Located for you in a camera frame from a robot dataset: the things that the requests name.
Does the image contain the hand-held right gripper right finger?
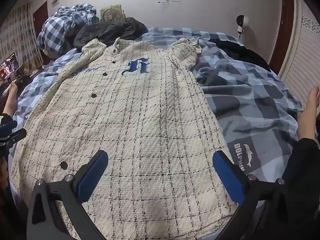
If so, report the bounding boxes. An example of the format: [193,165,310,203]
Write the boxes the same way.
[212,151,297,240]

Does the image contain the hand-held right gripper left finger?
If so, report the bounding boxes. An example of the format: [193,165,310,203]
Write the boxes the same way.
[26,150,109,240]

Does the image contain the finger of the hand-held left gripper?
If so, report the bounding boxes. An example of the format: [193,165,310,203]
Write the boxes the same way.
[0,120,27,147]

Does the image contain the cream plaid tweed jacket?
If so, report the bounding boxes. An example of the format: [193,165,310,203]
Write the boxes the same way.
[10,37,239,240]

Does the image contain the blue checkered bed sheet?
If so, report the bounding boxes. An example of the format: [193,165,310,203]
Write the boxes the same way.
[9,27,304,208]

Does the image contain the person's right leg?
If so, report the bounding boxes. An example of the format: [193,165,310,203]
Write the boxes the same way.
[297,86,320,140]

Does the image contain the blue checkered quilt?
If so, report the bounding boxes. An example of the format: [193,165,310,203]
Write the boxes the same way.
[37,3,100,55]

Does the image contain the dark red door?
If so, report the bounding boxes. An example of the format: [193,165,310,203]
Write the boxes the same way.
[269,0,295,74]
[32,1,49,34]

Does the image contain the black cloth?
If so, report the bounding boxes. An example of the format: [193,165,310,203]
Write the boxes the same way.
[214,37,272,72]

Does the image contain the black jacket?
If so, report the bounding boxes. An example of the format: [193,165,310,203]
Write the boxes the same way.
[73,17,149,49]

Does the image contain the white wardrobe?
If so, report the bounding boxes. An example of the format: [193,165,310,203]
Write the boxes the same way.
[278,0,320,110]

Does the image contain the beige desk fan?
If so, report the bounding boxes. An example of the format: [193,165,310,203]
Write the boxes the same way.
[100,4,125,22]

